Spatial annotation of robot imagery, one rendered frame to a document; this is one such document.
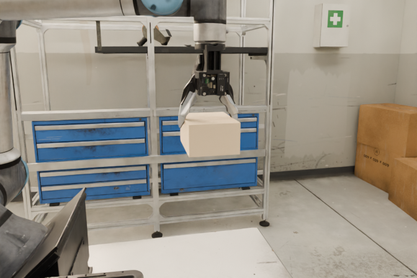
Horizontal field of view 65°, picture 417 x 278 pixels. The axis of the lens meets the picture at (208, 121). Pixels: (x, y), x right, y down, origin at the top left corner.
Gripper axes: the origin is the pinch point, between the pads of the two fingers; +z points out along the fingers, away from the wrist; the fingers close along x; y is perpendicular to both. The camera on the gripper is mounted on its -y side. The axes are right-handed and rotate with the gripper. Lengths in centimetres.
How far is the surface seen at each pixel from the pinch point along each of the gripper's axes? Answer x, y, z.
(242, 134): 55, -142, 39
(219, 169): 38, -141, 64
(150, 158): -11, -137, 51
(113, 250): -26, -15, 41
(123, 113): -28, -140, 20
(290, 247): 80, -107, 111
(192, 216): 18, -139, 98
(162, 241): -11.0, -16.4, 40.6
